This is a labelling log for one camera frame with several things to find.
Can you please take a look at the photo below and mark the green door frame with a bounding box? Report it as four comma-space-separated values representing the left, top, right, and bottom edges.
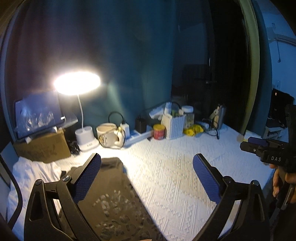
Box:
238, 0, 260, 137

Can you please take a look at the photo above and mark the clear jar with white lid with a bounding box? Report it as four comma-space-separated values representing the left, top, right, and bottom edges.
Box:
181, 105, 195, 129

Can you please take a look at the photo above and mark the black cable bundle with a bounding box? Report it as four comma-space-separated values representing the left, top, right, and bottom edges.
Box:
69, 140, 81, 154

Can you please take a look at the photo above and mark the white power strip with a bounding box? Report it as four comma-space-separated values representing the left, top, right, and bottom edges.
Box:
125, 130, 154, 144

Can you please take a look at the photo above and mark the black monitor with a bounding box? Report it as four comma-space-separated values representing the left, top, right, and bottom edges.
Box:
270, 88, 295, 121

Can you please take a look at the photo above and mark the white garment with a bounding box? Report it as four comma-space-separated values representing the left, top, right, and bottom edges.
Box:
7, 156, 63, 232

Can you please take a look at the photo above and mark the person's right hand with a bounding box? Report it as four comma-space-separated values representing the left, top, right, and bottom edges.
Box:
269, 163, 296, 197

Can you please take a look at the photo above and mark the laptop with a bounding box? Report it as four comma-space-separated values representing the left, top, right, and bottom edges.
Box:
14, 90, 78, 139

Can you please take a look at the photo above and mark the white desk lamp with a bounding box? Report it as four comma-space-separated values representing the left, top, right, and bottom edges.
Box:
53, 71, 102, 152

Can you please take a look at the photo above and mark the white tissue paper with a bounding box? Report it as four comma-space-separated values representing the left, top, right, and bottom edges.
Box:
149, 105, 167, 120

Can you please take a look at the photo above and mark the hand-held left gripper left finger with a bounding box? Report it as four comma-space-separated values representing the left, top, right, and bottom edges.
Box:
24, 153, 102, 241

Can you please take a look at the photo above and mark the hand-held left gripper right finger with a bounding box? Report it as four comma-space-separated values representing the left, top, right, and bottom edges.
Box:
192, 153, 270, 241

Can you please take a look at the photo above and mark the white shelf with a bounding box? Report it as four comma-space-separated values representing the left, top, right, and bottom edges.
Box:
265, 116, 289, 139

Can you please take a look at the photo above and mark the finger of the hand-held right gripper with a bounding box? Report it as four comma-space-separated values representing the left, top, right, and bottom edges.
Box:
240, 141, 264, 155
247, 137, 270, 147

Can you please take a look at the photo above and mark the white perforated plastic basket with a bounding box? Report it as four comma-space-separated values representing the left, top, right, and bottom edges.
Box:
161, 114, 186, 139

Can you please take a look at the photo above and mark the white textured bed cover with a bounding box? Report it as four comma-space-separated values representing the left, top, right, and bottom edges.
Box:
7, 123, 275, 241

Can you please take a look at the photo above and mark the white electric kettle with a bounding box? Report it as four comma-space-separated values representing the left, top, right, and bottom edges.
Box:
96, 123, 125, 149

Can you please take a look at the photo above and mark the stainless steel bottle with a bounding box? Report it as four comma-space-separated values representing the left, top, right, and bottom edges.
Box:
209, 104, 226, 130

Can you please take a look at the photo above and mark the brown printed t-shirt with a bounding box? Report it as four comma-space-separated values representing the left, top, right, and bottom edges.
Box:
60, 157, 167, 241

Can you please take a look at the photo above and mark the black charger cable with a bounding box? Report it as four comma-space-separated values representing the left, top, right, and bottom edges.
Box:
108, 112, 126, 126

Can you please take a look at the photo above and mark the yellow snack packet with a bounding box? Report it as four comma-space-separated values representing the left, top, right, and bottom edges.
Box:
183, 125, 204, 136

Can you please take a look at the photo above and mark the black power adapter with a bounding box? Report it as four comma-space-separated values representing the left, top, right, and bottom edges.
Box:
135, 117, 147, 133

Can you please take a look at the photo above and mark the thick black cable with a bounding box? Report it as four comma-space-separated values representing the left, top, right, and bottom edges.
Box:
0, 153, 23, 230

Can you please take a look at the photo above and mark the white charger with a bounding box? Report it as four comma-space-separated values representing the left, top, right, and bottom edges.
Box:
120, 124, 131, 139

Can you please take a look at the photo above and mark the cardboard box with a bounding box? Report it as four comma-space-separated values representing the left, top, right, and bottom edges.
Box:
13, 128, 72, 164

